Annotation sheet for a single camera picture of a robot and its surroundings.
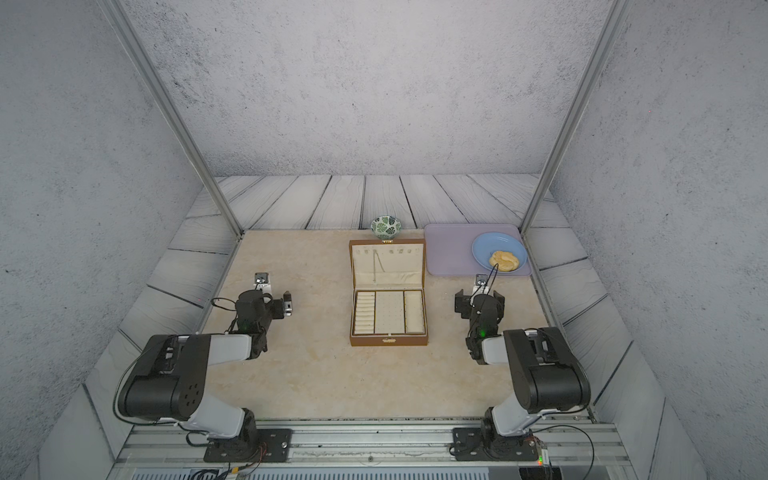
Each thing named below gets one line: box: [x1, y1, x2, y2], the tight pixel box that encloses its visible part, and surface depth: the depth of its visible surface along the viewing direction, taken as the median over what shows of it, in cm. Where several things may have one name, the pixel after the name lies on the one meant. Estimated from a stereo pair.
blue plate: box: [472, 232, 528, 274], surface depth 114 cm
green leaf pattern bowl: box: [370, 215, 402, 244], surface depth 121 cm
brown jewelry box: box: [349, 238, 429, 347], surface depth 95 cm
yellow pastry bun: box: [489, 250, 519, 272], surface depth 110 cm
